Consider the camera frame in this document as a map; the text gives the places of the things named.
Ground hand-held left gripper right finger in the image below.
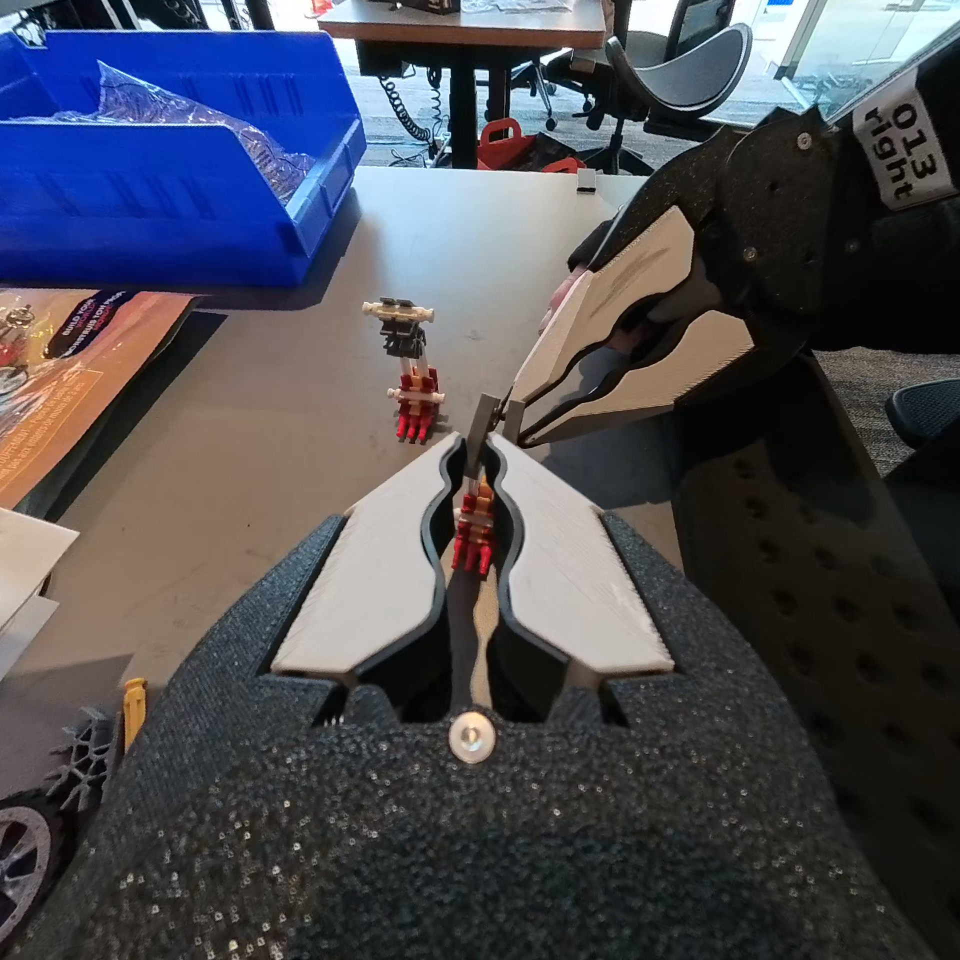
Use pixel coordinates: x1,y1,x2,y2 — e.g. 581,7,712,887
486,433,676,676

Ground small red yellow toy assembly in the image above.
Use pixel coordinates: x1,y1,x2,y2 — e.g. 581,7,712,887
452,472,498,576

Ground blue plastic bin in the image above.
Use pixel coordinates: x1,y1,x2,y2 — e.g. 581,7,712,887
0,30,368,291

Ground coiled black cable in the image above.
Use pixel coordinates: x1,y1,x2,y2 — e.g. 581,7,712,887
378,73,438,145

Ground orange toy parts bag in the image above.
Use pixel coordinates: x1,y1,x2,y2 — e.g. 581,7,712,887
0,288,198,513

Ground clear plastic bag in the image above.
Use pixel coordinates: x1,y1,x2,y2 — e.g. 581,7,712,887
22,60,318,209

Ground black dimpled plastic panel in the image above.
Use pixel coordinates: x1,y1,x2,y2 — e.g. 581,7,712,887
669,351,960,960

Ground black toy wheel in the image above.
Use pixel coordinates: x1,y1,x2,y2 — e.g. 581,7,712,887
0,786,66,933

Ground wooden desk with black legs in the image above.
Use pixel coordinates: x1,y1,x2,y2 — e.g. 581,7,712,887
318,0,608,171

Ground black mesh office chair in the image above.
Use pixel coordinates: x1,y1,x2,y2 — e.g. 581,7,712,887
567,0,754,178

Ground person's right hand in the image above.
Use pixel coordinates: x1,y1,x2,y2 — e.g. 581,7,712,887
538,268,595,340

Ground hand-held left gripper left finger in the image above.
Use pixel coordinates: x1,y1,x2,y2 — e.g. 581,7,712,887
270,433,465,680

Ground grey-topped red yellow toy assembly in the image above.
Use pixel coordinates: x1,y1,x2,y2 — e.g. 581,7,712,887
361,297,449,445

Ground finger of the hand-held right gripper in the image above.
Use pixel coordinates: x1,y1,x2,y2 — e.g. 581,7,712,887
512,204,696,408
516,309,756,449

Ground red tote bag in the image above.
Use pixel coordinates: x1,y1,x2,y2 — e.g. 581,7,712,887
477,117,588,174

